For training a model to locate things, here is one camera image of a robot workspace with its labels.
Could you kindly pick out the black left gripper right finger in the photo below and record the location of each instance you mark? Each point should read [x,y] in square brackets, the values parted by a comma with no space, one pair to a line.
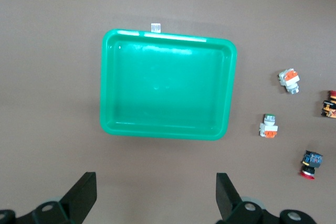
[228,197]

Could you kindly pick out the red button blue black body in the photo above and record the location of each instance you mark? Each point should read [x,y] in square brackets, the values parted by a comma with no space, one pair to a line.
[311,162]

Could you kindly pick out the green push button white body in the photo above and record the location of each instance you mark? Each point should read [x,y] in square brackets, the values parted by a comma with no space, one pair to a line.
[268,127]

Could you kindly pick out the red button orange black body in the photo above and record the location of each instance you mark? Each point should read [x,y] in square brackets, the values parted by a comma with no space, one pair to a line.
[329,106]

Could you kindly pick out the white orange switch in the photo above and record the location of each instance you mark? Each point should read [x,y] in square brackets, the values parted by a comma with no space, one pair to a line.
[288,79]

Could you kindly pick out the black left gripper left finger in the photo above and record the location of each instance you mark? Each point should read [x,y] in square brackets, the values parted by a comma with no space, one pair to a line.
[81,195]

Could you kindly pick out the small clear plastic tab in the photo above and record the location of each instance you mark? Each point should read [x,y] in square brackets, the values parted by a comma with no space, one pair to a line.
[155,27]

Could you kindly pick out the green plastic tray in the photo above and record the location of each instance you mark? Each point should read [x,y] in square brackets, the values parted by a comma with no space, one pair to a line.
[168,85]

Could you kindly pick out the brown table cover mat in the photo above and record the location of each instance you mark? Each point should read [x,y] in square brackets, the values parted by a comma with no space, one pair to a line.
[52,77]

